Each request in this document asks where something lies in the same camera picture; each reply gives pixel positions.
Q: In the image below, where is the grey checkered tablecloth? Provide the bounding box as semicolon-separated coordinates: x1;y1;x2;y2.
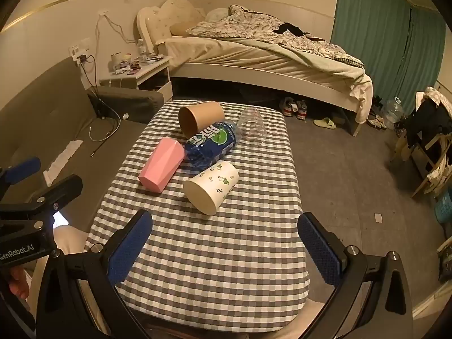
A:
84;99;311;333

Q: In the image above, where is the large clear water jug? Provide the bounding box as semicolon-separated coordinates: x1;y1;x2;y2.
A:
383;97;405;130

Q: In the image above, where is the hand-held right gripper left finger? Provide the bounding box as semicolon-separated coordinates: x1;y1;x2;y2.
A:
35;209;154;339

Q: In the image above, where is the black cable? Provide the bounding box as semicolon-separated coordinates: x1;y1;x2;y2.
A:
81;55;121;158

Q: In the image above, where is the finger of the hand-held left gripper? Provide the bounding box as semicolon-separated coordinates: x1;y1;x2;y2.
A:
0;157;42;188
19;174;84;217

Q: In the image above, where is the blue plastic water bottle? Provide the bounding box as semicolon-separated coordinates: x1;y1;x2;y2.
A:
185;120;242;168

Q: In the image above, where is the teal basket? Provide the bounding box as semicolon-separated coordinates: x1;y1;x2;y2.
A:
434;188;452;225

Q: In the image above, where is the black jacket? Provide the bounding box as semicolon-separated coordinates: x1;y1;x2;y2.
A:
403;97;452;149

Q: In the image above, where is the wooden chair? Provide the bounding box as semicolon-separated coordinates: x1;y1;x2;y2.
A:
389;86;452;199

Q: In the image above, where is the white tissue paper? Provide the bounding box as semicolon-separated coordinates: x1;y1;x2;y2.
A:
43;139;84;183

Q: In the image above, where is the cream pillow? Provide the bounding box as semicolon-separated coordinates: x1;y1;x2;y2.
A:
160;0;207;37

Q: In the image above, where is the white bed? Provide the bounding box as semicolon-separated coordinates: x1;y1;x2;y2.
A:
136;5;374;137

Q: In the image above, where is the person's left hand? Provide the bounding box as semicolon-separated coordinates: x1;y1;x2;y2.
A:
9;266;30;299

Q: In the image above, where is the pink faceted cup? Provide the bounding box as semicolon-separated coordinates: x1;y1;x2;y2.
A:
138;136;187;194

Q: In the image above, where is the white floral paper cup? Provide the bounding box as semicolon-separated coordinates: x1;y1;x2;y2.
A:
183;160;240;216

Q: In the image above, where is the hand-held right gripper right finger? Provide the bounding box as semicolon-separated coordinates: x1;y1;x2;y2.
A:
297;212;414;339

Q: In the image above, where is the white nightstand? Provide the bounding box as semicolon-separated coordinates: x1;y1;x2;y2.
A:
99;56;174;104

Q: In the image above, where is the black garment on quilt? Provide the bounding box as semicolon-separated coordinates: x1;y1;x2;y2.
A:
277;22;319;40

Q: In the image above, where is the white wall cable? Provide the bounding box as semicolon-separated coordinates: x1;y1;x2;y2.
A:
95;11;141;45

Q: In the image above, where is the grey sofa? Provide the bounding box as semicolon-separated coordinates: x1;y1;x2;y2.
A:
0;56;165;235

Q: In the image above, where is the person's beige trouser leg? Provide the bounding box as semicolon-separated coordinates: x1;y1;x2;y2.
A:
21;224;93;313

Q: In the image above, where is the white power strip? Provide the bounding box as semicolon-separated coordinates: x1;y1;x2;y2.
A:
70;44;91;65

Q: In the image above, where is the green curtain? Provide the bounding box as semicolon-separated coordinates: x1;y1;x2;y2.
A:
330;0;448;114

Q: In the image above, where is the floral quilt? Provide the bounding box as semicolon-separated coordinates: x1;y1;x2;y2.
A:
185;5;366;68

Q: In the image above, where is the grey sneaker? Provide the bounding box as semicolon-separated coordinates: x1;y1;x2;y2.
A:
295;99;310;121
279;97;297;117

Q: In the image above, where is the brown paper cup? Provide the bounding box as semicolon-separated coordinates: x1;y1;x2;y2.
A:
177;101;226;138

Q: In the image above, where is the clear plastic cup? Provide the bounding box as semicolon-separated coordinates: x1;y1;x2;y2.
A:
237;107;268;148

